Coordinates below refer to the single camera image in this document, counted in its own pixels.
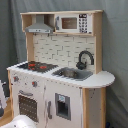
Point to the grey range hood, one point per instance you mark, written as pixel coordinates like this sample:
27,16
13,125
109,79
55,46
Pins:
39,26

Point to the toy microwave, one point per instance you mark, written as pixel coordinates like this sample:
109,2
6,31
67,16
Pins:
74,23

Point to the white cabinet door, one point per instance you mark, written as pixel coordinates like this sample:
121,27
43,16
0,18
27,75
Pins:
63,106

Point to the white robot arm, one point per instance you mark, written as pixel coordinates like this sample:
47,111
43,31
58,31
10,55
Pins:
20,121

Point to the grey toy sink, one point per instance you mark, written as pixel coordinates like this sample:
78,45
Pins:
73,74

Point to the wooden toy kitchen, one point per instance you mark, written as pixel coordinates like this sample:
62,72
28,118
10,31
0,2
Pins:
62,83

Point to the red stove knob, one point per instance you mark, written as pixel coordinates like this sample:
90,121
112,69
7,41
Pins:
16,78
34,83

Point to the white oven door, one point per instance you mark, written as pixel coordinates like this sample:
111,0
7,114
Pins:
28,104

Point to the red left stove knob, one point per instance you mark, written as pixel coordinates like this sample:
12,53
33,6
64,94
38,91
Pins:
16,78

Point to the black toy stovetop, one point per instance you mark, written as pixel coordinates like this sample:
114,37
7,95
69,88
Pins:
37,66

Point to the red right stove knob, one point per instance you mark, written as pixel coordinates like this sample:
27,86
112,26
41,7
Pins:
34,83

